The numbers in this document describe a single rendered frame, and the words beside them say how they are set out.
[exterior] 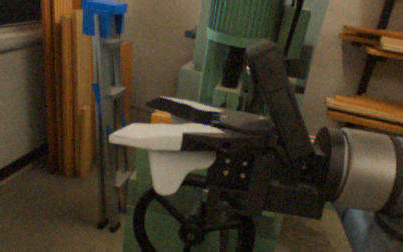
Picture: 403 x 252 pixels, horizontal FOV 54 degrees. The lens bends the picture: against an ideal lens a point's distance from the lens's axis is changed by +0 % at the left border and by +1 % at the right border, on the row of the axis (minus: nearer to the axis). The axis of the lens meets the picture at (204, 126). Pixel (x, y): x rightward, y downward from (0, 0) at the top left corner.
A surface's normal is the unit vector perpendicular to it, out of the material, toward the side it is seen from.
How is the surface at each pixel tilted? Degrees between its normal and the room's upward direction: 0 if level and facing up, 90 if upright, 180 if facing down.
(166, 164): 83
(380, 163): 54
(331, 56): 90
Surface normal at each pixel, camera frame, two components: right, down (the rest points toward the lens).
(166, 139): 0.18, 0.27
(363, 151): 0.08, -0.52
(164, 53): -0.26, 0.33
